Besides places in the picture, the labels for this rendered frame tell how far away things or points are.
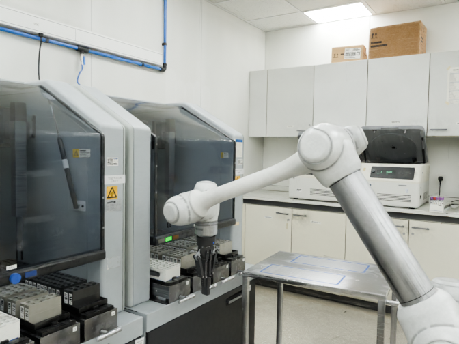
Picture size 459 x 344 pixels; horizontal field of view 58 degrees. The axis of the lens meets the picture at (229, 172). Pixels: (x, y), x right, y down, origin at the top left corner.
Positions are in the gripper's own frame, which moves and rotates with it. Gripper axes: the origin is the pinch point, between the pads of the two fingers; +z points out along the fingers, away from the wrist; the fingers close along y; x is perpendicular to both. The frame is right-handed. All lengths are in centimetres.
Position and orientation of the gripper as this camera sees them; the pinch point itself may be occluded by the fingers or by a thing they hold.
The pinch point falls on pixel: (205, 285)
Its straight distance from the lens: 171.3
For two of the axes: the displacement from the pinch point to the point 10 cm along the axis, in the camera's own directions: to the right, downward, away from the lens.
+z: -0.1, 10.0, 0.6
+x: 8.0, 0.4, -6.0
